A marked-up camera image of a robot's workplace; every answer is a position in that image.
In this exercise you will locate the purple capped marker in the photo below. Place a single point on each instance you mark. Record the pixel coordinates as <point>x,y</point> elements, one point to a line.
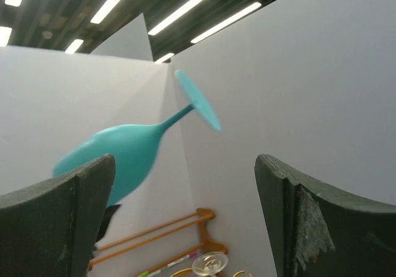
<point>191,255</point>

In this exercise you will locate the gold wire glass rack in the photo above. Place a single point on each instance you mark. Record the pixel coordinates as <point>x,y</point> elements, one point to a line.
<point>191,272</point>

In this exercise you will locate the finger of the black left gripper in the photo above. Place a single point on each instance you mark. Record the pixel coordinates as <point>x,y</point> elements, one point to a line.
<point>107,217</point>

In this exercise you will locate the orange wooden shelf rack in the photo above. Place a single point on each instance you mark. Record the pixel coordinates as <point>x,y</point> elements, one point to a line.
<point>198,220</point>

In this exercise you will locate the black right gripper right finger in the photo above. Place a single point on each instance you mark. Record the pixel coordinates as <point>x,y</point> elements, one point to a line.
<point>316,229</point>

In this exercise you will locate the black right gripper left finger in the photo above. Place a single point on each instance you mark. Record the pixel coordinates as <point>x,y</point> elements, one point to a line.
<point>50,228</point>

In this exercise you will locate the blue plastic goblet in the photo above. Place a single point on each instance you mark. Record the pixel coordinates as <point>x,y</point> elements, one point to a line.
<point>135,146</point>

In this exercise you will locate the green capped marker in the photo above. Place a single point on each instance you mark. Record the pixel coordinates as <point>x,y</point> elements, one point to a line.
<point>144,274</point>

